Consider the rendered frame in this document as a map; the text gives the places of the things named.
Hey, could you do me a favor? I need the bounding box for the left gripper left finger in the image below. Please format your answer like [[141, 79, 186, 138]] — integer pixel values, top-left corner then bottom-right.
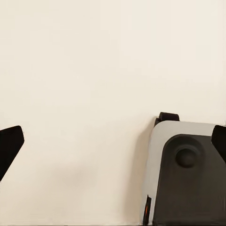
[[0, 125, 24, 181]]

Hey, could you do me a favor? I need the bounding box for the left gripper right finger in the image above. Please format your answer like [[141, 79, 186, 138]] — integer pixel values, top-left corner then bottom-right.
[[211, 124, 226, 162]]

